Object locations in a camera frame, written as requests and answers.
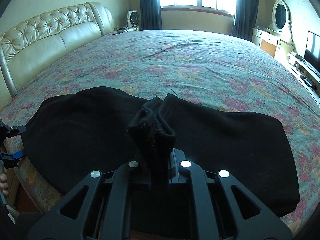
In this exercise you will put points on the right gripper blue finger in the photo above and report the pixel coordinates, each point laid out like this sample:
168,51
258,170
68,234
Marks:
175,158

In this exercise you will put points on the black pants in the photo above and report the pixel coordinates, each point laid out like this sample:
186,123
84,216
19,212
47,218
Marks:
101,128

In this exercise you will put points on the left hand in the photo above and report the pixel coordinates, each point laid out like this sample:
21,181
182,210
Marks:
3,183

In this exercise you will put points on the cream tufted leather headboard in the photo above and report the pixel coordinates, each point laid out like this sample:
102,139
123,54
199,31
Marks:
35,44

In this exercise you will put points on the floral bedspread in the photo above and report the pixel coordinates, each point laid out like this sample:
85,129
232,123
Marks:
213,70

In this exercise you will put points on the left blue curtain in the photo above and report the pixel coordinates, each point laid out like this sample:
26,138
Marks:
150,14

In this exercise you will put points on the blue curtain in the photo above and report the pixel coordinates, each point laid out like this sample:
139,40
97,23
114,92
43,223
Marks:
150,14
245,18

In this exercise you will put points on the white box fan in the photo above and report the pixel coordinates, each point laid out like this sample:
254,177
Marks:
132,18

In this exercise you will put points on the white vanity dresser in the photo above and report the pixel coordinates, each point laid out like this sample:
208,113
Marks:
272,43

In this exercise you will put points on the white tv stand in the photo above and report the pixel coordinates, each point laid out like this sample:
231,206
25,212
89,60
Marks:
303,72

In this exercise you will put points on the black flat television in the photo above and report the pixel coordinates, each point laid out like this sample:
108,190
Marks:
312,50

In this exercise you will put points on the white oval vanity mirror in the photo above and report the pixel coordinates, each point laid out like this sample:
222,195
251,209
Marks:
281,20

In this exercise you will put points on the right blue curtain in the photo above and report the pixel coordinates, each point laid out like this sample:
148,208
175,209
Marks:
245,18

